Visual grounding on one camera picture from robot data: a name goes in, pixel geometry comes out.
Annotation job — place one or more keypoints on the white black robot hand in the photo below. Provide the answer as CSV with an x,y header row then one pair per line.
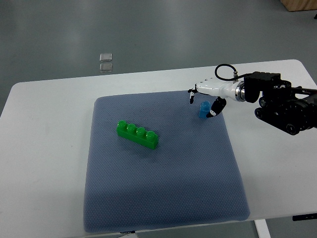
x,y
221,90

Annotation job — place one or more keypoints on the blue toy block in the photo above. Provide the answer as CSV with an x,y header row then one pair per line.
x,y
205,107

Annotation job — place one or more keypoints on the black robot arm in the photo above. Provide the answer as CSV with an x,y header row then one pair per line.
x,y
290,109

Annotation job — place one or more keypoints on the green four-stud toy block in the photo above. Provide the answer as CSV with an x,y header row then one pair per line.
x,y
136,134

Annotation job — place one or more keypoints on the blue-grey foam mat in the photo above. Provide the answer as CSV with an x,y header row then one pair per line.
x,y
191,177

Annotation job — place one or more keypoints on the wooden furniture corner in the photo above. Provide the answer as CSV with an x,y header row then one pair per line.
x,y
299,5

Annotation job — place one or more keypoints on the upper metal floor plate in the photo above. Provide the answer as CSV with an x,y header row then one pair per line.
x,y
104,57

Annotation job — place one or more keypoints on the white table leg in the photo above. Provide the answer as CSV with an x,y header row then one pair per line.
x,y
262,228

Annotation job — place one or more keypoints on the black table control box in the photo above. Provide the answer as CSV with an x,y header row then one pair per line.
x,y
304,217

